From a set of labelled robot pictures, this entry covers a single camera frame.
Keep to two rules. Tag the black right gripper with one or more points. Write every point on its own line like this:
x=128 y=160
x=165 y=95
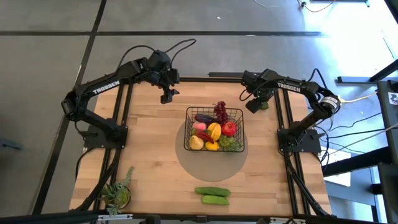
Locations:
x=259 y=85

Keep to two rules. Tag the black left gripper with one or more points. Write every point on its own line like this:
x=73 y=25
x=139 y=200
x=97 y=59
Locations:
x=163 y=73

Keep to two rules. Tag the small green fruit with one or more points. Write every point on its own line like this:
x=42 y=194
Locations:
x=265 y=105

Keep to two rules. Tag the purple eggplant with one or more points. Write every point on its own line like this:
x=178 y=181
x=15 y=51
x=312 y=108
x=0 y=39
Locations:
x=203 y=118

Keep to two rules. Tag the pink peach with leaf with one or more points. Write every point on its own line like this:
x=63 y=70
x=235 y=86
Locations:
x=199 y=126

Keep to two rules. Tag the dark red grapes bunch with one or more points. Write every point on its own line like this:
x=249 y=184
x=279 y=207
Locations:
x=220 y=110

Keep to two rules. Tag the red apple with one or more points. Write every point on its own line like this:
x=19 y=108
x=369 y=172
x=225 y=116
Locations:
x=229 y=128

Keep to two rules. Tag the red and green mango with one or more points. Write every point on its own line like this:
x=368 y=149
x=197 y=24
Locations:
x=203 y=136

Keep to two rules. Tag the yellow pear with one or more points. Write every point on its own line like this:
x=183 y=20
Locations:
x=196 y=143

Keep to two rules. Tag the yellow star fruit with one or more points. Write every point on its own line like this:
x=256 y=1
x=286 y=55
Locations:
x=214 y=130

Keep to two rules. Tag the green grapes bunch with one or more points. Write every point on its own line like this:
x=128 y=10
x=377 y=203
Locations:
x=227 y=141

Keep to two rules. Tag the yellow lemon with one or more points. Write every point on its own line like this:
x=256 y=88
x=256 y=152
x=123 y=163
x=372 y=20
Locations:
x=212 y=146

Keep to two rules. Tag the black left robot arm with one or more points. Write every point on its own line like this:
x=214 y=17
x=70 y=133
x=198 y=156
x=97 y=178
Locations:
x=105 y=88

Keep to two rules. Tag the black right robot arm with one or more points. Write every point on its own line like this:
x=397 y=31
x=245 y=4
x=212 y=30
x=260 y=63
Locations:
x=289 y=87

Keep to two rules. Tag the round grey mat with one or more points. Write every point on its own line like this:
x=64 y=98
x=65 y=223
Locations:
x=211 y=168

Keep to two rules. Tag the green cucumber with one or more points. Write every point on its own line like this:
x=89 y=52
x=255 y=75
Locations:
x=213 y=191
x=215 y=200

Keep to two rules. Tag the potted succulent plant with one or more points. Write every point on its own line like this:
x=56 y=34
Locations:
x=118 y=196

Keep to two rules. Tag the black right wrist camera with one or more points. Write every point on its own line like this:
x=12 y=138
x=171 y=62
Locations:
x=254 y=105

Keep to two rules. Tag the black aluminium table frame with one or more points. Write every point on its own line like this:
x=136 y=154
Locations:
x=211 y=80

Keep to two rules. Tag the silver frame bracket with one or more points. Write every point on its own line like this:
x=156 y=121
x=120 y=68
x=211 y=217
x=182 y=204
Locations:
x=287 y=220
x=115 y=217

